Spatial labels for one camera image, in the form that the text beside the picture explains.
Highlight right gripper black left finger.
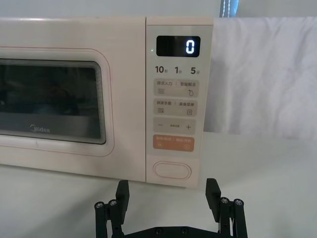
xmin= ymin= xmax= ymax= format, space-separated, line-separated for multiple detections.
xmin=94 ymin=179 xmax=130 ymax=238

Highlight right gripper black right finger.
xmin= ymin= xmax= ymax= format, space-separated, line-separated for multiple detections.
xmin=206 ymin=178 xmax=249 ymax=238

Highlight cream microwave oven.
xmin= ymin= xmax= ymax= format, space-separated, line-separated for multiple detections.
xmin=0 ymin=16 xmax=214 ymax=191

